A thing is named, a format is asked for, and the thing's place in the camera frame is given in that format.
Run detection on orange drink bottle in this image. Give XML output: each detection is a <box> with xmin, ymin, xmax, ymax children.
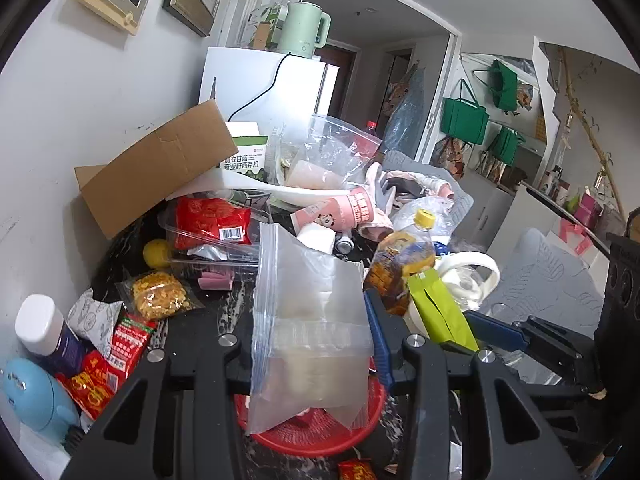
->
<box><xmin>364</xmin><ymin>208</ymin><xmax>437</xmax><ymax>317</ymax></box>

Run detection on crumpled clear plastic bag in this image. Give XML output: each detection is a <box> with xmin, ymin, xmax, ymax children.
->
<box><xmin>270</xmin><ymin>115</ymin><xmax>383</xmax><ymax>191</ymax></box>

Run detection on white dark blue jar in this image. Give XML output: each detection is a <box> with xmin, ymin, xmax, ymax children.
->
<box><xmin>15</xmin><ymin>294</ymin><xmax>88</xmax><ymax>376</ymax></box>

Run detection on pink box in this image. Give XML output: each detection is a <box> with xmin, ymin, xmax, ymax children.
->
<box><xmin>572</xmin><ymin>192</ymin><xmax>603</xmax><ymax>228</ymax></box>

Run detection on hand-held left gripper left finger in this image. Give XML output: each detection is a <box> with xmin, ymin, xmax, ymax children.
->
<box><xmin>60</xmin><ymin>330</ymin><xmax>256</xmax><ymax>480</ymax></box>

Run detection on patterned tote bag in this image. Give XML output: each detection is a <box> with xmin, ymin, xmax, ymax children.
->
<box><xmin>432</xmin><ymin>137</ymin><xmax>473</xmax><ymax>181</ymax></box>

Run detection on pink paper cup stack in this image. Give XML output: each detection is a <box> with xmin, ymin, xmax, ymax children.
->
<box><xmin>290</xmin><ymin>185</ymin><xmax>375</xmax><ymax>233</ymax></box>

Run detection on lemon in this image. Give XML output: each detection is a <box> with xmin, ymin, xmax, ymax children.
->
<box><xmin>143</xmin><ymin>239</ymin><xmax>172</xmax><ymax>270</ymax></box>

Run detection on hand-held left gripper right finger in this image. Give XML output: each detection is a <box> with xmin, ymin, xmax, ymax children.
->
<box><xmin>363</xmin><ymin>287</ymin><xmax>581</xmax><ymax>480</ymax></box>

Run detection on red packet with barcode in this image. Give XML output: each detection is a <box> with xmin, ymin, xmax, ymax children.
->
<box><xmin>172</xmin><ymin>196</ymin><xmax>252</xmax><ymax>251</ymax></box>

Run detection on grey chair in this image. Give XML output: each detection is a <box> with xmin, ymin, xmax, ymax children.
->
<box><xmin>480</xmin><ymin>227</ymin><xmax>608</xmax><ymax>341</ymax></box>
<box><xmin>382</xmin><ymin>150</ymin><xmax>475</xmax><ymax>221</ymax></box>

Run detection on white refrigerator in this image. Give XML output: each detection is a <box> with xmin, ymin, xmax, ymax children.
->
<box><xmin>198</xmin><ymin>46</ymin><xmax>340</xmax><ymax>133</ymax></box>

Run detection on black cable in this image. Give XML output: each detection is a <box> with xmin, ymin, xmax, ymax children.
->
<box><xmin>227</xmin><ymin>51</ymin><xmax>293</xmax><ymax>123</ymax></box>

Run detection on white plastic pouch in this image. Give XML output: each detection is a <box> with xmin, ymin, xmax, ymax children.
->
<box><xmin>150</xmin><ymin>167</ymin><xmax>361</xmax><ymax>206</ymax></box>

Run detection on pink block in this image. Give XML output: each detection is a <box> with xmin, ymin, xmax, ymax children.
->
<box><xmin>198</xmin><ymin>271</ymin><xmax>235</xmax><ymax>291</ymax></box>

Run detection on grey white packet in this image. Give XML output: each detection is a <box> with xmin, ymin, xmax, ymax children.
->
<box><xmin>66</xmin><ymin>287</ymin><xmax>125</xmax><ymax>358</ymax></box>

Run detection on cardboard box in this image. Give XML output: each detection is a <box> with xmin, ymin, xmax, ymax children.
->
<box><xmin>75</xmin><ymin>100</ymin><xmax>240</xmax><ymax>240</ymax></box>

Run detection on yellow snack bag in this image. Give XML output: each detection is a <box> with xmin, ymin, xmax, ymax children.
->
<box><xmin>116</xmin><ymin>270</ymin><xmax>203</xmax><ymax>321</ymax></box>

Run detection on green kettle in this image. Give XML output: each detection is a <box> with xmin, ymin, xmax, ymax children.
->
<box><xmin>276</xmin><ymin>2</ymin><xmax>332</xmax><ymax>58</ymax></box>

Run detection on long red snack packet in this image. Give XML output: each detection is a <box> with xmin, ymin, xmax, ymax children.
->
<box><xmin>111</xmin><ymin>312</ymin><xmax>158</xmax><ymax>381</ymax></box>

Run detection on green tote bag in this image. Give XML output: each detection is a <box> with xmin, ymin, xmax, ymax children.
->
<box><xmin>441</xmin><ymin>80</ymin><xmax>490</xmax><ymax>143</ymax></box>
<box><xmin>487</xmin><ymin>126</ymin><xmax>526</xmax><ymax>167</ymax></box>
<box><xmin>487</xmin><ymin>60</ymin><xmax>521</xmax><ymax>113</ymax></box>

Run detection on small black gadget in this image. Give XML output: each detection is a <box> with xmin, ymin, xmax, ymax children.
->
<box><xmin>62</xmin><ymin>425</ymin><xmax>93</xmax><ymax>453</ymax></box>

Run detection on toilet paper roll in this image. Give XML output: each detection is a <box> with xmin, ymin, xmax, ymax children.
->
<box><xmin>296</xmin><ymin>223</ymin><xmax>337</xmax><ymax>256</ymax></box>

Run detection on red cap cola bottle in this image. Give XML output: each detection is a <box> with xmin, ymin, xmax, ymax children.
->
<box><xmin>357</xmin><ymin>120</ymin><xmax>383</xmax><ymax>161</ymax></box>

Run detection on clear plastic container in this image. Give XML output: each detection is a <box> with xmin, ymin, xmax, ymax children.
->
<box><xmin>159</xmin><ymin>189</ymin><xmax>273</xmax><ymax>291</ymax></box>

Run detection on blue plastic bag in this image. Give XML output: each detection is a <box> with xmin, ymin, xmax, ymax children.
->
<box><xmin>382</xmin><ymin>67</ymin><xmax>426</xmax><ymax>161</ymax></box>

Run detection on red plastic basket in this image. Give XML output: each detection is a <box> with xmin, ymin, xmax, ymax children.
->
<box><xmin>234</xmin><ymin>372</ymin><xmax>388</xmax><ymax>457</ymax></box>

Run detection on lime green white packet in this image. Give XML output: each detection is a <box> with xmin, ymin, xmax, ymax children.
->
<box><xmin>406</xmin><ymin>269</ymin><xmax>480</xmax><ymax>353</ymax></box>

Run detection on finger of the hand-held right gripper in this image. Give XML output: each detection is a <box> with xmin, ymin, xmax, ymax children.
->
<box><xmin>467</xmin><ymin>310</ymin><xmax>596</xmax><ymax>376</ymax></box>
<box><xmin>510</xmin><ymin>367</ymin><xmax>601</xmax><ymax>403</ymax></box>

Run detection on green white box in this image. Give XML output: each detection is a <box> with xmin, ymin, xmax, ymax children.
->
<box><xmin>220</xmin><ymin>121</ymin><xmax>271</xmax><ymax>183</ymax></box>

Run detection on red gold snack packet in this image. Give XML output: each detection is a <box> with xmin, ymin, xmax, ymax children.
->
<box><xmin>337</xmin><ymin>458</ymin><xmax>376</xmax><ymax>480</ymax></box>
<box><xmin>55</xmin><ymin>350</ymin><xmax>126</xmax><ymax>421</ymax></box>

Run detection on blue round device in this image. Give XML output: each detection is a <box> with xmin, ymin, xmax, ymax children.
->
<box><xmin>0</xmin><ymin>357</ymin><xmax>81</xmax><ymax>446</ymax></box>

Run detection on frosted clear zip bag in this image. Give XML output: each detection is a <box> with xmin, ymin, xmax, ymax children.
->
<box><xmin>248</xmin><ymin>223</ymin><xmax>375</xmax><ymax>436</ymax></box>

